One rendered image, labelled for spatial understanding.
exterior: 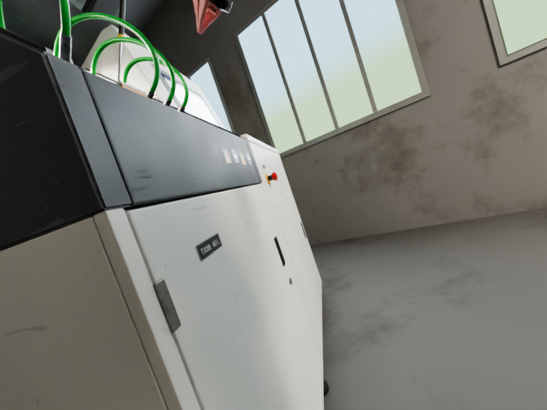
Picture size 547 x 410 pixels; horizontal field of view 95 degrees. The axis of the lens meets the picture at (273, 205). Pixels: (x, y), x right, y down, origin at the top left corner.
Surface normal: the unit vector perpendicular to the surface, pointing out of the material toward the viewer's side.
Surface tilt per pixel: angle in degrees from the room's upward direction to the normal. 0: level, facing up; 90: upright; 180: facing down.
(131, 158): 90
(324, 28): 90
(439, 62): 90
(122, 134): 90
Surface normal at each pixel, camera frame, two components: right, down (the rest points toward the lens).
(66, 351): -0.18, 0.13
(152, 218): 0.93, -0.30
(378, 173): -0.52, 0.23
